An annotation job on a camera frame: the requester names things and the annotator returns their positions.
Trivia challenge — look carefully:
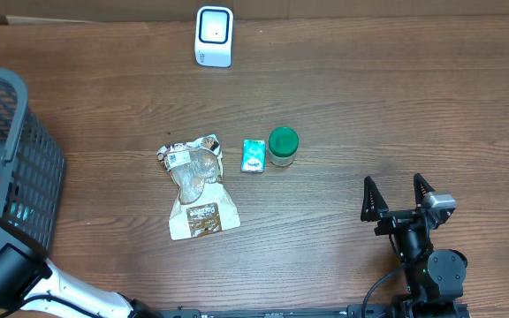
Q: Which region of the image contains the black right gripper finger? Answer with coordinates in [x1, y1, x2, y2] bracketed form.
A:
[361, 176, 389, 222]
[414, 173, 435, 206]

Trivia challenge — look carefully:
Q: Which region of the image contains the green lid jar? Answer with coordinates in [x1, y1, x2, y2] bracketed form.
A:
[268, 126, 300, 167]

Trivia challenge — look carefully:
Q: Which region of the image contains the teal tissue pack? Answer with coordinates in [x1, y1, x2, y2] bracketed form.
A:
[241, 140, 266, 173]

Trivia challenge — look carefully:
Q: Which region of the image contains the brown pancake snack bag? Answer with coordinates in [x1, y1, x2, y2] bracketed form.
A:
[156, 134, 240, 241]

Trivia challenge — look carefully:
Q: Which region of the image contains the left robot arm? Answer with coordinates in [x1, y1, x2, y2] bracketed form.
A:
[0, 218, 160, 317]

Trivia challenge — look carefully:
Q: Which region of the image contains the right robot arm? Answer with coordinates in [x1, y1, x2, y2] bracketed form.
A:
[360, 173, 470, 318]

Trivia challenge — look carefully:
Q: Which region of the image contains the white barcode scanner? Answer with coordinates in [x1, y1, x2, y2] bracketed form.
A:
[194, 5, 234, 68]

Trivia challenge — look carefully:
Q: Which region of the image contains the grey plastic mesh basket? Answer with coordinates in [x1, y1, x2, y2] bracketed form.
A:
[0, 68, 66, 256]

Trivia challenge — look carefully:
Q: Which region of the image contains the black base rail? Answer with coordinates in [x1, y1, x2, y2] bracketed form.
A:
[157, 304, 471, 318]

